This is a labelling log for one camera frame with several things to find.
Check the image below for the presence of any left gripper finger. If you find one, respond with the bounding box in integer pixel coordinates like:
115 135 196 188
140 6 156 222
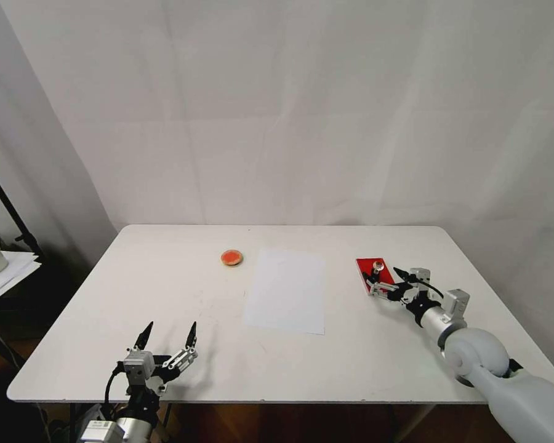
161 321 199 373
133 321 155 353

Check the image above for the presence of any black stand pole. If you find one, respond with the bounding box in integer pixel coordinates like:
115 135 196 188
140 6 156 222
0 156 41 260

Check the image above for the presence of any stack of white papers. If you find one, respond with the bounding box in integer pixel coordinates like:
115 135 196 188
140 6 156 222
0 250 43 316

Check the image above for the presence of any red rectangular ink pad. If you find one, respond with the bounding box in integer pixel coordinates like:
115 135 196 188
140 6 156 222
354 257 397 297

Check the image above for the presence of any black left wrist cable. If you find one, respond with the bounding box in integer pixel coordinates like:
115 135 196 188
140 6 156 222
103 361 126 418

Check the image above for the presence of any round orange ink pad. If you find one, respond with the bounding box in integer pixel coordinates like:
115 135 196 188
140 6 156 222
219 249 247 269

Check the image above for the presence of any white paper sheet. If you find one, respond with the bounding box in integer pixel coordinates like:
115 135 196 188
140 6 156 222
243 249 327 337

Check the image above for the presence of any dark table leg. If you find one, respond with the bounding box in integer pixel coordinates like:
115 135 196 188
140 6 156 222
66 402 82 443

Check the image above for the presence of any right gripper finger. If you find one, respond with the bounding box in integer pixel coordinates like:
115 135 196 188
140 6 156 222
391 265 419 283
361 272 399 301

